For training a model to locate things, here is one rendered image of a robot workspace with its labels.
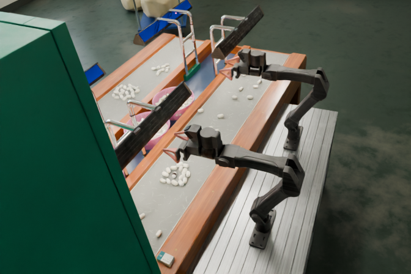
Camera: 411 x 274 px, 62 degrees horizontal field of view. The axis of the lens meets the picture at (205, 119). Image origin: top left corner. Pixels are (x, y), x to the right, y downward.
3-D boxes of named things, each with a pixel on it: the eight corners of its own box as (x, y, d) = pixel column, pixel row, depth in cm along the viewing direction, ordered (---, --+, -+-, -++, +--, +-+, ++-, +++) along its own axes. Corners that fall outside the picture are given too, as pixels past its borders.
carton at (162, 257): (175, 259, 130) (174, 256, 129) (170, 267, 128) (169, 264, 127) (162, 252, 133) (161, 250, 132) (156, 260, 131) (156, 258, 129)
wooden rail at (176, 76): (213, 52, 277) (212, 40, 270) (36, 233, 159) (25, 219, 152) (207, 51, 279) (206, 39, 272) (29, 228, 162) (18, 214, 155)
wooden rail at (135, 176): (251, 59, 263) (250, 46, 256) (86, 261, 146) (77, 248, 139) (244, 57, 265) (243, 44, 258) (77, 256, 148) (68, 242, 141)
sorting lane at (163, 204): (289, 57, 246) (289, 54, 245) (138, 285, 129) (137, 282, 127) (251, 51, 259) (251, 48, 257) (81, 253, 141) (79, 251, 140)
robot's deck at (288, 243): (337, 117, 204) (338, 111, 202) (293, 319, 122) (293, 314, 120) (201, 93, 237) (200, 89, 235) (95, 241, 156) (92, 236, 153)
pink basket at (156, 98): (203, 103, 221) (202, 91, 215) (182, 128, 204) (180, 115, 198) (169, 95, 233) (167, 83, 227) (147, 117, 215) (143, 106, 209)
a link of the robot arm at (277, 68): (262, 70, 164) (328, 79, 153) (268, 61, 170) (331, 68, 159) (262, 91, 172) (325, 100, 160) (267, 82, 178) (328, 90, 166)
